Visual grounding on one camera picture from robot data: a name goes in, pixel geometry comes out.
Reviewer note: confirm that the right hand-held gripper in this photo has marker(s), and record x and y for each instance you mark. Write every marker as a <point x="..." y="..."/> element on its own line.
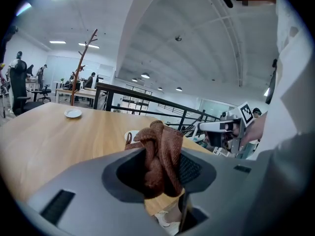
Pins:
<point x="237" y="141"/>

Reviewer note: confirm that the white office desk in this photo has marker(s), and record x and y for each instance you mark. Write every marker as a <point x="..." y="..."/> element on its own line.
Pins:
<point x="78" y="93"/>

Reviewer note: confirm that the person's white shirt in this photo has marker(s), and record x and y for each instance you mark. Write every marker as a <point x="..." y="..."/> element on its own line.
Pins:
<point x="292" y="77"/>

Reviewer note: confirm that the brown knitted cloth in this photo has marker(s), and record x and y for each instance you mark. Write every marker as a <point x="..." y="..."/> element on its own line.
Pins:
<point x="161" y="154"/>

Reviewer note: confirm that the black metal railing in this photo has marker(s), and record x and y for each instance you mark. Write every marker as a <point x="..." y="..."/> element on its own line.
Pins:
<point x="147" y="99"/>

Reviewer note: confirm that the small white plate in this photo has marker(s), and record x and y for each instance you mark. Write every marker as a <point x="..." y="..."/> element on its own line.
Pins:
<point x="135" y="132"/>
<point x="73" y="113"/>

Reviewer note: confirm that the person's bare leg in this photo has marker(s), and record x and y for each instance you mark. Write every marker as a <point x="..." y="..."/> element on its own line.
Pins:
<point x="175" y="211"/>

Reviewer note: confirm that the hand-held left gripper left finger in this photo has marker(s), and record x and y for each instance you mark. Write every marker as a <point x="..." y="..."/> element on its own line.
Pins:
<point x="93" y="185"/>

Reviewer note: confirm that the black high-back office chair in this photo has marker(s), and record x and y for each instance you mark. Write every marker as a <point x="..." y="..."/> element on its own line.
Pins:
<point x="18" y="87"/>

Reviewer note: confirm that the person's right forearm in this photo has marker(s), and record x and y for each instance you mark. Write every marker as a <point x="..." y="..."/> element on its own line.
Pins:
<point x="256" y="128"/>

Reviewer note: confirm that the person's right hand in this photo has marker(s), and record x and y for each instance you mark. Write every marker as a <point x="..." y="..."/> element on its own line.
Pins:
<point x="238" y="130"/>

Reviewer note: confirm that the black low-back office chair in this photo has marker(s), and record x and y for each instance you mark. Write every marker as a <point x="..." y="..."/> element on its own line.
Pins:
<point x="45" y="92"/>

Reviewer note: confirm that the rectangular ceiling light panel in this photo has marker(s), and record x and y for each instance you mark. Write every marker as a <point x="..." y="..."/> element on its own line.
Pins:
<point x="89" y="45"/>
<point x="23" y="9"/>
<point x="57" y="42"/>

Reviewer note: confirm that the round ceiling sensor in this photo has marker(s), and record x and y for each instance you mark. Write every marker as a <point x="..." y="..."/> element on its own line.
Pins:
<point x="178" y="38"/>

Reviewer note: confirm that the brown wooden coat stand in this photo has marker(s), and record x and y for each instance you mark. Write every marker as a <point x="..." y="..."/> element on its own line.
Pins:
<point x="80" y="65"/>

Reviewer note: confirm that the person's grey trousers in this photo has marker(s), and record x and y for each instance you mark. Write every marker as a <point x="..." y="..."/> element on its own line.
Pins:
<point x="290" y="154"/>

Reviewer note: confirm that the person's white shoe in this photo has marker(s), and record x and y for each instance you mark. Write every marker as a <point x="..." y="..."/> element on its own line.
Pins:
<point x="167" y="221"/>

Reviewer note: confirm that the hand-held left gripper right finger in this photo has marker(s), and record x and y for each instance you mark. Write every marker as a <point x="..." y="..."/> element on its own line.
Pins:
<point x="229" y="193"/>

